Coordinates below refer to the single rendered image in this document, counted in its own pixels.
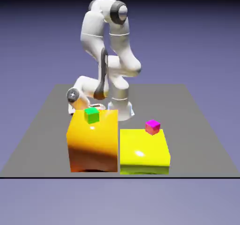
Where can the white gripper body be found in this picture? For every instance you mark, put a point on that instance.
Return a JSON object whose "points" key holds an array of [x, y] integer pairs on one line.
{"points": [[70, 110]]}

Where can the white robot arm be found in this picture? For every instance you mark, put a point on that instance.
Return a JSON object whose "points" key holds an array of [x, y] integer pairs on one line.
{"points": [[120, 41]]}

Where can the small green cube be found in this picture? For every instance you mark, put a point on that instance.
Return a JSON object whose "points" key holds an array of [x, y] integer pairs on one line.
{"points": [[91, 116]]}

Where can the small magenta cube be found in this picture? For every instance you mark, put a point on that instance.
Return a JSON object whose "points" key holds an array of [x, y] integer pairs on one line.
{"points": [[152, 127]]}

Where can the large orange box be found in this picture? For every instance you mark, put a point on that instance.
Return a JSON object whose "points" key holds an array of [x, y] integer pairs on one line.
{"points": [[92, 142]]}

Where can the large yellow box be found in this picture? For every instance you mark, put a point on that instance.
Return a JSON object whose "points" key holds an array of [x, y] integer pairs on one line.
{"points": [[143, 150]]}

